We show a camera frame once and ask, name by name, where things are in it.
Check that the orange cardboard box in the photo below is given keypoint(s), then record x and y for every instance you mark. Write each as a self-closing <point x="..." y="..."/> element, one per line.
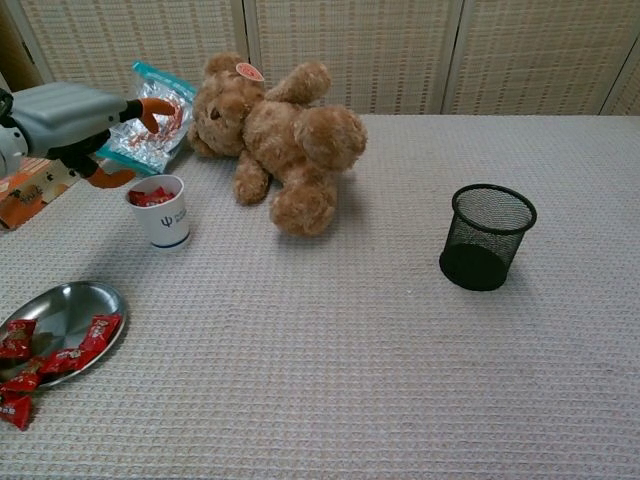
<point x="30" y="200"/>

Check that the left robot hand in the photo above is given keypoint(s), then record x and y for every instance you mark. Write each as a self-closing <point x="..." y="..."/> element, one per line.
<point x="65" y="117"/>

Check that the brown teddy bear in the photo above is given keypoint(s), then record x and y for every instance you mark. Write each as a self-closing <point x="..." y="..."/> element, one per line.
<point x="280" y="135"/>

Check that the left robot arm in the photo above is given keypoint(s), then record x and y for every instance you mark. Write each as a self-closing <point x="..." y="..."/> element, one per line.
<point x="7" y="145"/>

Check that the woven folding screen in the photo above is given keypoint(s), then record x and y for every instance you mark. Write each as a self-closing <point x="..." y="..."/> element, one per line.
<point x="350" y="50"/>

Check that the silver metal plate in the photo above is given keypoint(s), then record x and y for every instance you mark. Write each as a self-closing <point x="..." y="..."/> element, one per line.
<point x="65" y="310"/>

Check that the white paper cup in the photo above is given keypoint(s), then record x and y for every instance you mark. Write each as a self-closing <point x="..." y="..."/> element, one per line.
<point x="165" y="225"/>

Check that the teal silver snack bag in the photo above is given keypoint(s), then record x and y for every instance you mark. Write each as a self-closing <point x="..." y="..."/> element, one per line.
<point x="165" y="85"/>

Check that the brown wooden door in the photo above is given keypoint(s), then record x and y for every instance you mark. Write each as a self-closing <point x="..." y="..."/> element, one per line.
<point x="20" y="60"/>

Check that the beige woven tablecloth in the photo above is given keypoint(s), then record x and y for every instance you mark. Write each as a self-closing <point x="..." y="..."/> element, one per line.
<point x="350" y="350"/>

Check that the black mesh pen holder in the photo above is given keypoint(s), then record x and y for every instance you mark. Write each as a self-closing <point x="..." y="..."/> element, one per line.
<point x="475" y="270"/>

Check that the red candy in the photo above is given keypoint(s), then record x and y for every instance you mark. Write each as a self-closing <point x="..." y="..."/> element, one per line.
<point x="20" y="382"/>
<point x="62" y="361"/>
<point x="102" y="331"/>
<point x="165" y="195"/>
<point x="14" y="411"/>
<point x="17" y="340"/>
<point x="145" y="198"/>

